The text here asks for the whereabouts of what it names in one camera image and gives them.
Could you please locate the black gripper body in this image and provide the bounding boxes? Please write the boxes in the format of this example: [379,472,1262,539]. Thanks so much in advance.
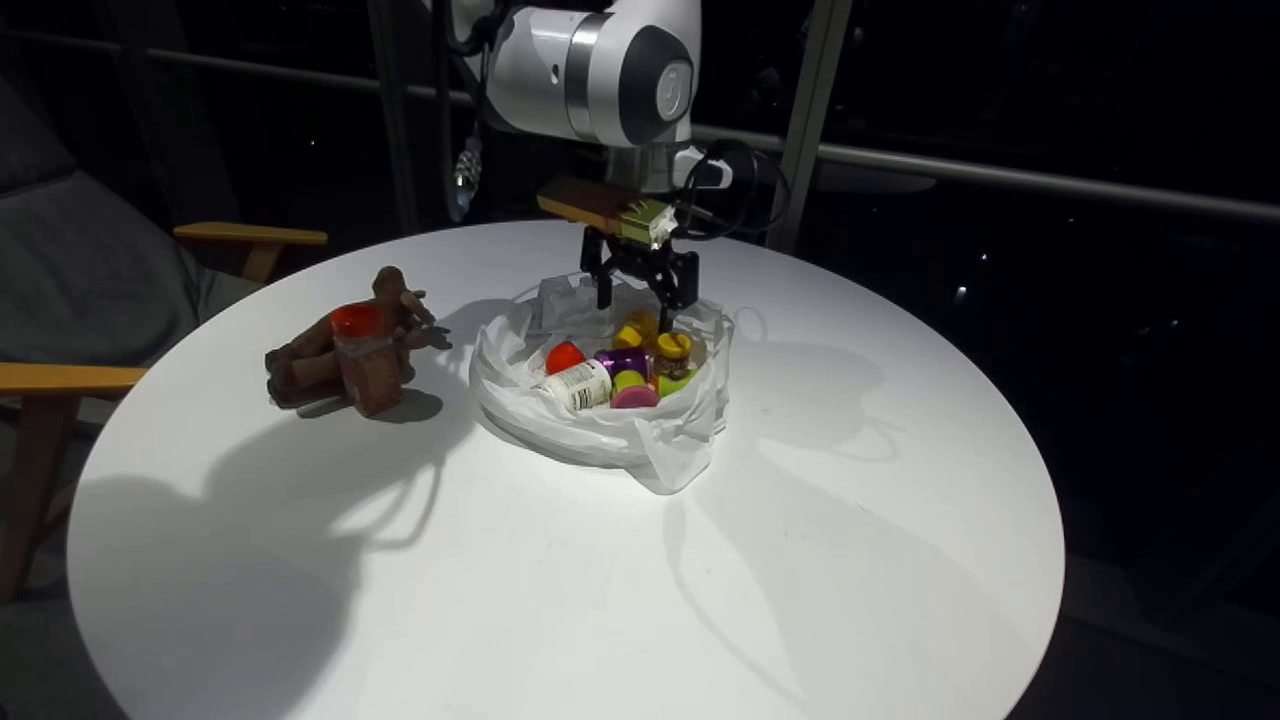
[582,225,704,275]

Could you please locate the brown plush moose toy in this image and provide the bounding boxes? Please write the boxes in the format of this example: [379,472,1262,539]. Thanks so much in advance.
[260,265,458,418]

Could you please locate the white clear plastic bowl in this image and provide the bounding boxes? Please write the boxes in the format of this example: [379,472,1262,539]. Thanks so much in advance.
[473,271,735,495]

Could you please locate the gray horizontal railing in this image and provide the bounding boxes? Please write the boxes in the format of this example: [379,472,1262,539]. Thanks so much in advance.
[0,21,1280,228]

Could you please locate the gray armchair wooden armrests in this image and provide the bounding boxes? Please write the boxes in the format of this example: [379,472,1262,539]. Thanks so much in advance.
[0,74,334,603]

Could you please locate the wrist camera yellowish mount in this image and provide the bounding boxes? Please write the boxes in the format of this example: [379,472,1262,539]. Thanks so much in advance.
[533,176,690,251]

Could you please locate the light gray window post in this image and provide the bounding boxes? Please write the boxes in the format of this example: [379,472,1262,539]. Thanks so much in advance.
[761,0,861,257]

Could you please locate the dark window post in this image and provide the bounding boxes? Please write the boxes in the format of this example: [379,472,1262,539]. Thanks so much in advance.
[365,0,458,233]

